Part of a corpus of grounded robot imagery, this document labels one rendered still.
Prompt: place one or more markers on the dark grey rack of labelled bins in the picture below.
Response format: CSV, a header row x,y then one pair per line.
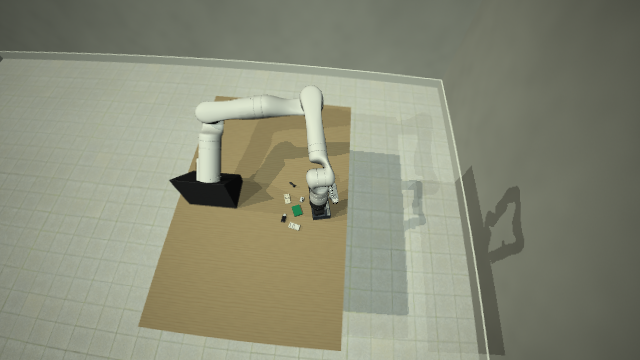
x,y
324,216

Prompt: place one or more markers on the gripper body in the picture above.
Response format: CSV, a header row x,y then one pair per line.
x,y
318,205

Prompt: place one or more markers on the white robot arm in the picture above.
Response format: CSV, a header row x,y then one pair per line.
x,y
213,113

